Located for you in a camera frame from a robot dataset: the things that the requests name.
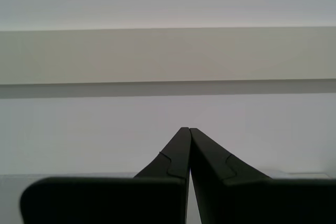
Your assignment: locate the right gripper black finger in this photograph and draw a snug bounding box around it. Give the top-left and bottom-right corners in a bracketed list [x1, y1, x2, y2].
[19, 126, 192, 224]
[190, 127, 336, 224]

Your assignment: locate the beige horizontal wall panel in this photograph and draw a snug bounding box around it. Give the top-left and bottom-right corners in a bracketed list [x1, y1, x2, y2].
[0, 26, 336, 86]

